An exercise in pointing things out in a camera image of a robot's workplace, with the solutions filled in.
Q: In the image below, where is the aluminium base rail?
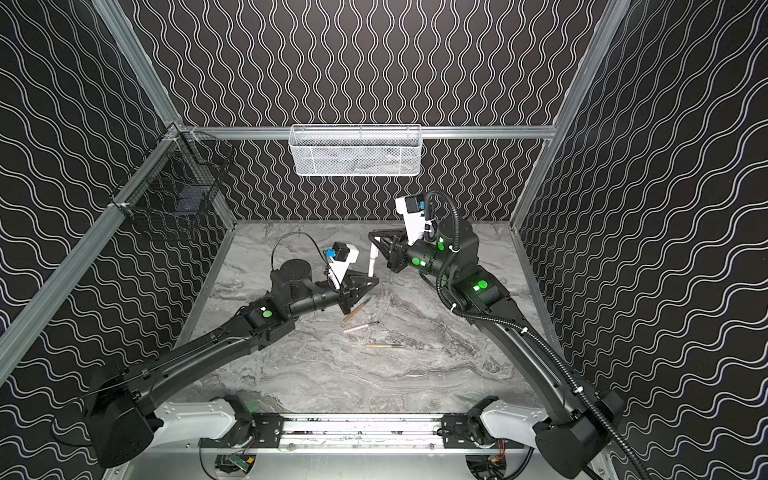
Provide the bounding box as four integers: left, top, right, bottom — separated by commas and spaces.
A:
122, 412, 601, 452

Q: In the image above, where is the black wire mesh basket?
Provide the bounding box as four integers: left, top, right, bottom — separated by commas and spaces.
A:
119, 129, 234, 244

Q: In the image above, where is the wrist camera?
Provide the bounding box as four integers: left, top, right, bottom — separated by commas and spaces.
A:
325, 242, 359, 290
395, 193, 433, 246

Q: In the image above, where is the white wire mesh basket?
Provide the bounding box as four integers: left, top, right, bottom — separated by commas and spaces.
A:
288, 124, 423, 177

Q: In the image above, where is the white pink pen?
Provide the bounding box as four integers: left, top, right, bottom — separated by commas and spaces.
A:
368, 244, 379, 277

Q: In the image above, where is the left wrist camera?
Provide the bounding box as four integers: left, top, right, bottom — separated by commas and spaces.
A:
325, 242, 359, 290

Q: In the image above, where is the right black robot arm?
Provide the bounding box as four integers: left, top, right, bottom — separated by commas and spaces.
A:
368, 219, 625, 479

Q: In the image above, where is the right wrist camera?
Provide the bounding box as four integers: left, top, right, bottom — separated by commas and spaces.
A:
395, 193, 433, 246

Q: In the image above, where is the brown pen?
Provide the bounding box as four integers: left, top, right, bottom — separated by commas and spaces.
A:
342, 304, 365, 325

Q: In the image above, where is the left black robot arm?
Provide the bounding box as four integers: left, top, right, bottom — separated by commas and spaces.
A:
84, 259, 379, 468

